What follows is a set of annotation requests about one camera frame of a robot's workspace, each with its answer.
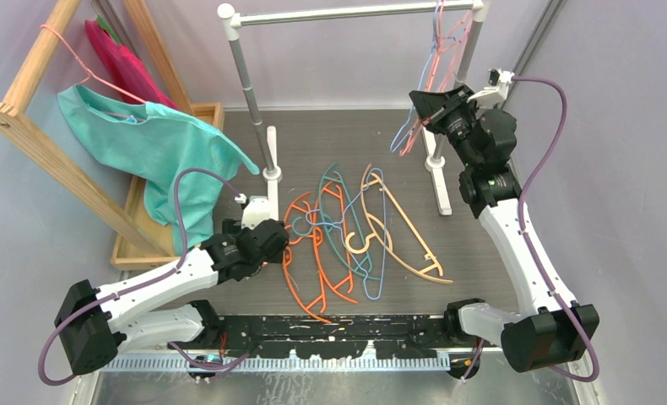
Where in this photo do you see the teal t-shirt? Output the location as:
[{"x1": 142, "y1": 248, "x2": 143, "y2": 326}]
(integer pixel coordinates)
[{"x1": 57, "y1": 85, "x2": 260, "y2": 253}]

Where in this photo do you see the white slotted cable duct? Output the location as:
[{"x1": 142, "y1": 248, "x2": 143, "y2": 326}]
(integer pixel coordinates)
[{"x1": 101, "y1": 354, "x2": 450, "y2": 372}]

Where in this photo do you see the wooden clothes rack frame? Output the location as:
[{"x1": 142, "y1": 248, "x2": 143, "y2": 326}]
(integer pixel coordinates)
[{"x1": 0, "y1": 1, "x2": 166, "y2": 257}]

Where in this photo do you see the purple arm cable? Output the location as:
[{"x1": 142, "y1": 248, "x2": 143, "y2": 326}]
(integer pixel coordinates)
[
  {"x1": 509, "y1": 76, "x2": 601, "y2": 383},
  {"x1": 36, "y1": 168, "x2": 245, "y2": 387}
]

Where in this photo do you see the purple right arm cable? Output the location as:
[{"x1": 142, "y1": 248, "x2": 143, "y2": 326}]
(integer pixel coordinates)
[{"x1": 509, "y1": 76, "x2": 601, "y2": 383}]

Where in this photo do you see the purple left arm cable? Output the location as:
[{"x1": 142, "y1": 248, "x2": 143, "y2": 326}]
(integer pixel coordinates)
[{"x1": 36, "y1": 168, "x2": 245, "y2": 387}]

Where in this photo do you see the blue wire hanger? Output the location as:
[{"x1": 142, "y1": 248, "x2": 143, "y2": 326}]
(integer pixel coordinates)
[
  {"x1": 389, "y1": 1, "x2": 445, "y2": 153},
  {"x1": 305, "y1": 162, "x2": 388, "y2": 300}
]

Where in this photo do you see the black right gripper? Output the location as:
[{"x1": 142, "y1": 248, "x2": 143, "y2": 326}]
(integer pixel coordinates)
[{"x1": 409, "y1": 84, "x2": 481, "y2": 170}]

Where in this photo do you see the teal plastic hanger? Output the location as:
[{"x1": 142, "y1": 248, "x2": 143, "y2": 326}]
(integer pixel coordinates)
[{"x1": 290, "y1": 163, "x2": 384, "y2": 284}]

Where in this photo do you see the pink wire hanger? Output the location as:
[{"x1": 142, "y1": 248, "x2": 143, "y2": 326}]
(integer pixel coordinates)
[
  {"x1": 400, "y1": 0, "x2": 474, "y2": 157},
  {"x1": 400, "y1": 0, "x2": 472, "y2": 154}
]

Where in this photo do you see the white metal clothes rack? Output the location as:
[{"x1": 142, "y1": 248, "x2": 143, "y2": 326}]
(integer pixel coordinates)
[{"x1": 216, "y1": 1, "x2": 490, "y2": 199}]

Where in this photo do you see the orange plastic hanger right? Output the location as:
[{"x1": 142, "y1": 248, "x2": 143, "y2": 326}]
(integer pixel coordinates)
[{"x1": 319, "y1": 232, "x2": 357, "y2": 304}]

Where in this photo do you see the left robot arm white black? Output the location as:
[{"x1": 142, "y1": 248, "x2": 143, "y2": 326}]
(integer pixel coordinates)
[{"x1": 38, "y1": 219, "x2": 290, "y2": 386}]

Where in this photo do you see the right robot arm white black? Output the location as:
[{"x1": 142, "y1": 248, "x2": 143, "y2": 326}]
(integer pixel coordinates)
[{"x1": 409, "y1": 85, "x2": 599, "y2": 372}]

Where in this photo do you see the red garment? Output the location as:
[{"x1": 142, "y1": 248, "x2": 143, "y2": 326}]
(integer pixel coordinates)
[{"x1": 84, "y1": 20, "x2": 178, "y2": 110}]

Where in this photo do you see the beige plastic hanger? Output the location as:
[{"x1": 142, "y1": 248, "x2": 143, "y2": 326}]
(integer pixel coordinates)
[{"x1": 344, "y1": 164, "x2": 453, "y2": 285}]

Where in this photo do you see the wooden tray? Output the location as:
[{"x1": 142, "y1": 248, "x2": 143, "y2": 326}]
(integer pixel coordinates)
[{"x1": 109, "y1": 102, "x2": 225, "y2": 273}]

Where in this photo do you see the pink hanger holding shirt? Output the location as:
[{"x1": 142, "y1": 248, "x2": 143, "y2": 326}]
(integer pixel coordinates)
[{"x1": 40, "y1": 24, "x2": 146, "y2": 104}]

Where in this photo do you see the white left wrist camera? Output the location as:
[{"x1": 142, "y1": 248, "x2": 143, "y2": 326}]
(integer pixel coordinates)
[{"x1": 234, "y1": 193, "x2": 270, "y2": 230}]

